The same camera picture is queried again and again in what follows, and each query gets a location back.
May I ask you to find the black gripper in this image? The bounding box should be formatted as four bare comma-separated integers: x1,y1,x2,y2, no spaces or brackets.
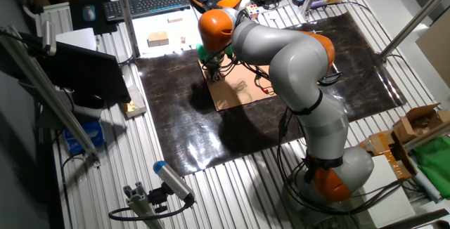
203,57,227,82

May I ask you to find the large wooden block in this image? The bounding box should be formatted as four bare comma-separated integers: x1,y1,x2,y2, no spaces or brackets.
147,30,169,48

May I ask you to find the brown cardboard sheet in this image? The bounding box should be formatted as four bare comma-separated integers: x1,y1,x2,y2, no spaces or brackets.
198,56,278,112

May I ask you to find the dark marble pattern mat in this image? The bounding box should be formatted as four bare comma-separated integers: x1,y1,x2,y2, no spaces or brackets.
135,11,409,177

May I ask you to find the Rubik's cube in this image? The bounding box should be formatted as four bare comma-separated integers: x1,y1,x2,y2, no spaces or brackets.
245,4,262,21

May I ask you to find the white paper sheet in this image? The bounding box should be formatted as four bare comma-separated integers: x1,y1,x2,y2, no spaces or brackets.
132,9,205,56

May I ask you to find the small box with gold item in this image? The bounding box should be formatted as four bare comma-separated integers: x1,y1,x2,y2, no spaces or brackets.
121,84,148,119

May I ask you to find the black keyboard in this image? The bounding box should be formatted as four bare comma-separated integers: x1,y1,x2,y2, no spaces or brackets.
103,0,192,22

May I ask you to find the purple cylinder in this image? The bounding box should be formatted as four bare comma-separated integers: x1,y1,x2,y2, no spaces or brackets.
309,0,330,11

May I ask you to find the black monitor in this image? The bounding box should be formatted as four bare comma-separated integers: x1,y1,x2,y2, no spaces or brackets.
19,32,131,110

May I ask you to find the grey computer mouse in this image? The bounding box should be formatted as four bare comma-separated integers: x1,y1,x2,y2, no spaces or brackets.
82,4,96,22

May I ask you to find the white flat box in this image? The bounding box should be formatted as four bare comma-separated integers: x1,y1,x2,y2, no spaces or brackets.
56,27,98,51

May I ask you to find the blue packet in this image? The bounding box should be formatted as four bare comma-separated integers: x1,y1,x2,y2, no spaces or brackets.
63,119,105,155

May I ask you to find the black mouse pad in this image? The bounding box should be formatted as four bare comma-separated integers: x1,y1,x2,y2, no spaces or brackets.
68,0,119,36

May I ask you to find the brown taped cardboard box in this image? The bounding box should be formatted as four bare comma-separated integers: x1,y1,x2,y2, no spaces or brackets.
358,129,418,181

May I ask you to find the open cardboard box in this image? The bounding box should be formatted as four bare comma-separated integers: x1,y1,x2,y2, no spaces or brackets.
392,103,450,145

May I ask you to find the large white box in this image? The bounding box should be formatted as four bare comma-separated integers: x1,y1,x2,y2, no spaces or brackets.
358,154,416,229

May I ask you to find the green cloth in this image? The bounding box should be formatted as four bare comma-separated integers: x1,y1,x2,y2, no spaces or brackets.
413,136,450,200

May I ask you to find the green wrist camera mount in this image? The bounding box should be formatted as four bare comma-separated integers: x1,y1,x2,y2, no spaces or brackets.
195,42,235,64

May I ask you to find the grey camera with blue end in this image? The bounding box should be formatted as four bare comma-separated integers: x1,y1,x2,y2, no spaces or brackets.
153,160,196,204

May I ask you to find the aluminium extrusion camera mount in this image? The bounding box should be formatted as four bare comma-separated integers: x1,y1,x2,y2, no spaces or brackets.
122,181,166,229

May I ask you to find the black camera cable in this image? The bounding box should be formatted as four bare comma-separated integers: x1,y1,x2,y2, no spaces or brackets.
108,197,195,222

